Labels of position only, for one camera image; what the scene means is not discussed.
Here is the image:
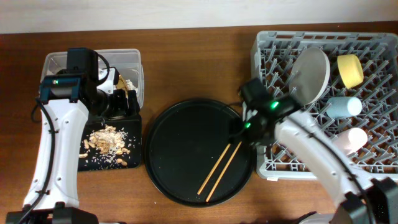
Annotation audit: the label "gold brown snack wrapper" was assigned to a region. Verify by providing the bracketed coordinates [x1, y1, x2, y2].
[115, 75, 128, 91]

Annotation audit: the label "wooden chopstick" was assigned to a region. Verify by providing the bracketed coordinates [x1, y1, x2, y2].
[206, 141, 242, 202]
[197, 143, 231, 195]

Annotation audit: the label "grey round plate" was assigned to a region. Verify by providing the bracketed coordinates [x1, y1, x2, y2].
[289, 47, 330, 105]

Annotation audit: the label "grey dishwasher rack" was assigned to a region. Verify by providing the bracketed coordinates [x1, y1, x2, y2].
[251, 30, 397, 179]

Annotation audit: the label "light blue plastic cup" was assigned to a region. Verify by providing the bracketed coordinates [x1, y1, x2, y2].
[326, 96, 363, 119]

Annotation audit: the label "clear plastic waste bin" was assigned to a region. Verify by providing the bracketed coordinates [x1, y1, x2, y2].
[37, 49, 144, 116]

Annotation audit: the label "round black serving tray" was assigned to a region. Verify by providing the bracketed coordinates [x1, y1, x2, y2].
[144, 98, 255, 207]

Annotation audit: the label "white tissue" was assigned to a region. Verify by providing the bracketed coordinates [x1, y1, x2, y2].
[125, 80, 138, 93]

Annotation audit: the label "pink plastic cup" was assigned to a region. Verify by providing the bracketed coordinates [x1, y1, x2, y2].
[333, 128, 368, 155]

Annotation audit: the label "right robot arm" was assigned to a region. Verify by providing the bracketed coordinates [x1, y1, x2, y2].
[234, 96, 397, 223]

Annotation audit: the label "black rectangular tray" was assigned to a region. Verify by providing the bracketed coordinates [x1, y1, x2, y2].
[78, 115, 142, 172]

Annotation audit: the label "yellow bowl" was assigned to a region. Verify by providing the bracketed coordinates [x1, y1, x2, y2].
[337, 54, 364, 89]

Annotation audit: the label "food scraps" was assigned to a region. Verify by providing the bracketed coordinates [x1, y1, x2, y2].
[78, 125, 140, 171]

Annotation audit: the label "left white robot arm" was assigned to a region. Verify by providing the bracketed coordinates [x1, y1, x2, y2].
[6, 74, 139, 223]

